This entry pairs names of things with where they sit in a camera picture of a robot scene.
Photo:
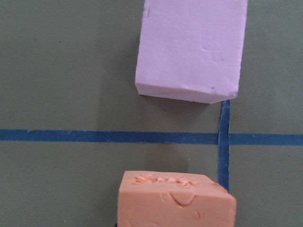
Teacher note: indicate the pink foam block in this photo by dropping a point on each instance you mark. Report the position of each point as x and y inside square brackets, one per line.
[191, 49]

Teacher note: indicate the orange foam block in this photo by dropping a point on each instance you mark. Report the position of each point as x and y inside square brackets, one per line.
[166, 199]

